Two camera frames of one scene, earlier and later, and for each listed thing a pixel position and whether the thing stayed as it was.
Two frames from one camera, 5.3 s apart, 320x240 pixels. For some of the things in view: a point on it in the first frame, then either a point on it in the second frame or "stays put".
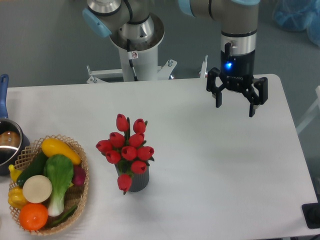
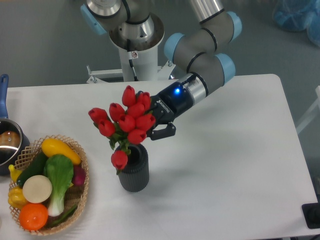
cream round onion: x=37 y=189 stays put
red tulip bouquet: x=124 y=148 to x=123 y=125
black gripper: x=237 y=73 to x=165 y=105
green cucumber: x=36 y=167 stays put
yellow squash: x=51 y=147 stays put
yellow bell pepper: x=16 y=198 stays put
